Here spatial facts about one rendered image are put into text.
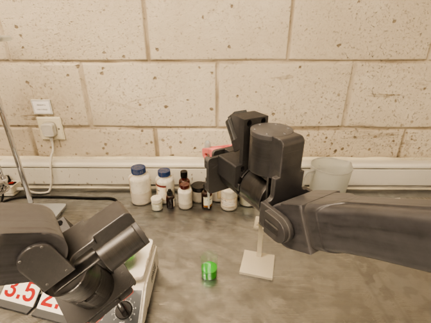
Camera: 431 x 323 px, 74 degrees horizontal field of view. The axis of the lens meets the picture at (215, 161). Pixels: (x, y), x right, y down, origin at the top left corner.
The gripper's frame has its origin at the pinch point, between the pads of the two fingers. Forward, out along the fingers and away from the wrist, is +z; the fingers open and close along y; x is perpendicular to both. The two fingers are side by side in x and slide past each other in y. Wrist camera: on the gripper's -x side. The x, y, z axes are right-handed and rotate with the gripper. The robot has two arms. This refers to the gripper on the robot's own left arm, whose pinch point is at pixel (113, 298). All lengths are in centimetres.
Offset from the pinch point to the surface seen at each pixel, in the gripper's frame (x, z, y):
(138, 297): 0.5, 7.2, -2.7
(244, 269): 9.1, 18.3, -24.8
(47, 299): -13.2, 12.0, 12.7
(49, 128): -70, 20, -7
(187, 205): -19.5, 30.8, -27.7
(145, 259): -5.2, 8.5, -7.7
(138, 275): -2.7, 6.3, -5.0
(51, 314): -9.8, 11.9, 13.2
